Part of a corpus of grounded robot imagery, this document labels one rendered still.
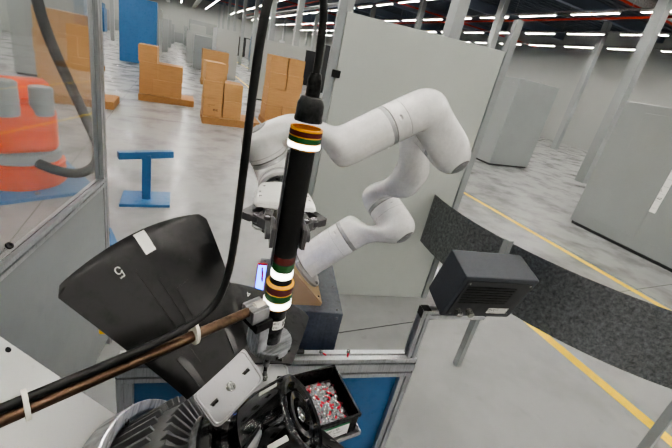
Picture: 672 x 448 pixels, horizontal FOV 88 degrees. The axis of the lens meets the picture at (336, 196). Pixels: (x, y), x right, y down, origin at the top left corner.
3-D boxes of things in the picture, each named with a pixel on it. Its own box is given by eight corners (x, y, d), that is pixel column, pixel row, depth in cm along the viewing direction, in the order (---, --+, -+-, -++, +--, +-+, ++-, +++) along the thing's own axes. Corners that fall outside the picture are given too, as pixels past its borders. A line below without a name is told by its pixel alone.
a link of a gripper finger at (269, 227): (272, 227, 55) (273, 249, 49) (251, 225, 55) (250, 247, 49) (274, 209, 54) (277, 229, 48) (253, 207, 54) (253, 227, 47)
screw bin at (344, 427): (279, 460, 84) (283, 441, 82) (261, 399, 98) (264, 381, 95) (356, 432, 95) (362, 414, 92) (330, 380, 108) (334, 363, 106)
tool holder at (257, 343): (254, 374, 52) (262, 323, 49) (229, 345, 56) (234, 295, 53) (299, 348, 59) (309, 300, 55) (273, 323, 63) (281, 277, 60)
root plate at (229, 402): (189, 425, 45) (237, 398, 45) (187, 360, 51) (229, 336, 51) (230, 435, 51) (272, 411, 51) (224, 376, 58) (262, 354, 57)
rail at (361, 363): (115, 383, 97) (114, 362, 94) (120, 371, 101) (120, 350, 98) (410, 376, 120) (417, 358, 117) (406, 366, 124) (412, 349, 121)
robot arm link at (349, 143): (381, 74, 69) (237, 139, 64) (402, 147, 76) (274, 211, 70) (363, 74, 77) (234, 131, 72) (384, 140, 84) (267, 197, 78)
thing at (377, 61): (287, 293, 272) (346, -31, 195) (286, 289, 276) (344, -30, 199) (426, 298, 303) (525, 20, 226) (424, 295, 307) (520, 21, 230)
